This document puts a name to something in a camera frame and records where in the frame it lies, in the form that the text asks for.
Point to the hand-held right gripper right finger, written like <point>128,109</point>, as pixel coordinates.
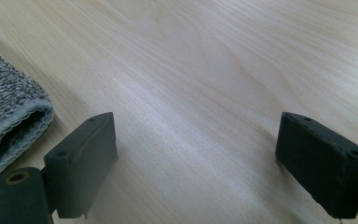
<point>326,168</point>

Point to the gray knitted cloth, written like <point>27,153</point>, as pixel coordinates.
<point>3,102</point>

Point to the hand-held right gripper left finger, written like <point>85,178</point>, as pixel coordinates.
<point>80,161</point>

